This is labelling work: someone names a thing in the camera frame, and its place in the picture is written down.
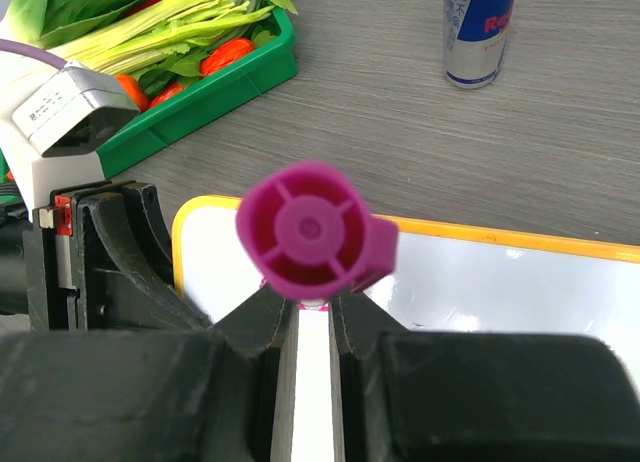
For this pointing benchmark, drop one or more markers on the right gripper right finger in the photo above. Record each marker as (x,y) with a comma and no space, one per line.
(403,395)

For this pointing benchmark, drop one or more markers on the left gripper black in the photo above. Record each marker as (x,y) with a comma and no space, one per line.
(127,281)

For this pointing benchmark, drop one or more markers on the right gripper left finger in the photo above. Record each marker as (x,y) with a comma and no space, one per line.
(222,394)

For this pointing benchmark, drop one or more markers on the whiteboard with orange frame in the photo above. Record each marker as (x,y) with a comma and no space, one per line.
(473,280)

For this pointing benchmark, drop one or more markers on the white marker with magenta cap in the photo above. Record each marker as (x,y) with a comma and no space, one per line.
(311,234)

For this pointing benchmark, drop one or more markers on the orange carrot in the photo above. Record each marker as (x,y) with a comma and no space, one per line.
(134,90)

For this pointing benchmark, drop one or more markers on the red tomato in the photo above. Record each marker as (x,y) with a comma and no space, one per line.
(225,55)

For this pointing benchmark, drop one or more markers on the bok choy right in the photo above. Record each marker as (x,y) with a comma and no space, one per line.
(165,29)

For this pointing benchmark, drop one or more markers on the bok choy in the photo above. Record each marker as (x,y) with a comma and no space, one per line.
(50,23)
(165,29)

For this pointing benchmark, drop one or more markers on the green plastic basket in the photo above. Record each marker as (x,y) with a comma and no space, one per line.
(181,101)

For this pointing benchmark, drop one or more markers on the bok choy left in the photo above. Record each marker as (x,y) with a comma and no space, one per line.
(50,23)

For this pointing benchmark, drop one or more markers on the silver blue drink can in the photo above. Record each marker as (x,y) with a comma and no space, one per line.
(475,34)

